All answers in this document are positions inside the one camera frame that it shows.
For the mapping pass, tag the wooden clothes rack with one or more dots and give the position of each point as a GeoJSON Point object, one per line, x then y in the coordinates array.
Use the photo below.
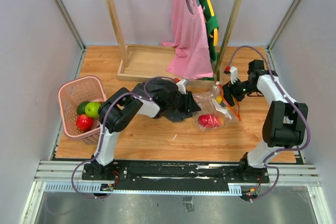
{"type": "Point", "coordinates": [141, 62]}

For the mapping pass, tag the yellow fake lemon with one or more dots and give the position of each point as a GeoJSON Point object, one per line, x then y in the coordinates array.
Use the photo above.
{"type": "Point", "coordinates": [219, 100]}

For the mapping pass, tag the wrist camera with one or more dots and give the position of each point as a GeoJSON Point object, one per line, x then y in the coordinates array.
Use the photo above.
{"type": "Point", "coordinates": [181, 85]}
{"type": "Point", "coordinates": [232, 72]}

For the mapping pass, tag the pink t-shirt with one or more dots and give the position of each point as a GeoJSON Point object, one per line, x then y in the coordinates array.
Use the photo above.
{"type": "Point", "coordinates": [191, 60]}

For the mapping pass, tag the pink plastic basket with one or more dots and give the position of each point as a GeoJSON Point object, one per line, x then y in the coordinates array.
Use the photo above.
{"type": "Point", "coordinates": [70, 96]}

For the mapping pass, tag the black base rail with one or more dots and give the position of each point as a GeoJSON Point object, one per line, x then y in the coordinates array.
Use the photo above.
{"type": "Point", "coordinates": [174, 175]}

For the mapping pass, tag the red fake apple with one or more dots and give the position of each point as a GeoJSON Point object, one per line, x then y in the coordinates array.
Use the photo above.
{"type": "Point", "coordinates": [84, 122]}

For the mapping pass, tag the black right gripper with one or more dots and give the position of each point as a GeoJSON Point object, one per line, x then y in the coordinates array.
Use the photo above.
{"type": "Point", "coordinates": [229, 89]}

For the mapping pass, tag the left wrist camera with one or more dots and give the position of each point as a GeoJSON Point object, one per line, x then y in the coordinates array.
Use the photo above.
{"type": "Point", "coordinates": [181, 85]}

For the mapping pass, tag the dark green fake lime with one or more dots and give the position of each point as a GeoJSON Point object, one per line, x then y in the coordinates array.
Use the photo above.
{"type": "Point", "coordinates": [81, 107]}

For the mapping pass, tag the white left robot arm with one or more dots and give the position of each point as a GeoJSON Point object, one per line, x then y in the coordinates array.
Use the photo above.
{"type": "Point", "coordinates": [114, 116]}

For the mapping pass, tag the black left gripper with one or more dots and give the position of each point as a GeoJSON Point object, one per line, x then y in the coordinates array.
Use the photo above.
{"type": "Point", "coordinates": [192, 106]}

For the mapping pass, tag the green t-shirt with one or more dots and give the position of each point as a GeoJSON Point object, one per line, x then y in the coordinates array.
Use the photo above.
{"type": "Point", "coordinates": [212, 51]}

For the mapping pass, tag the clear zip top bag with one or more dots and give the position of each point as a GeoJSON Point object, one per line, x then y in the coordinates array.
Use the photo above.
{"type": "Point", "coordinates": [208, 104]}

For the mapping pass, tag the dark grey checked cloth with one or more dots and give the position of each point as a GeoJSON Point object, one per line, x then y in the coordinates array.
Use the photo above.
{"type": "Point", "coordinates": [158, 89]}

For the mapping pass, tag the green fake apple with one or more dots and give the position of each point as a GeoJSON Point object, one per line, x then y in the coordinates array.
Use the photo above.
{"type": "Point", "coordinates": [92, 109]}

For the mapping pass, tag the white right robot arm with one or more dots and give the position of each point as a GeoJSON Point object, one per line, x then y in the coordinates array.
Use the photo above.
{"type": "Point", "coordinates": [284, 127]}

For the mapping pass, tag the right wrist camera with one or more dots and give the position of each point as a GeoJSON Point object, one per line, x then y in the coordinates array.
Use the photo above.
{"type": "Point", "coordinates": [232, 72]}

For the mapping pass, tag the red yellow fake mango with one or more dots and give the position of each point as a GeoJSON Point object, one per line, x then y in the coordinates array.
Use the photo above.
{"type": "Point", "coordinates": [210, 121]}

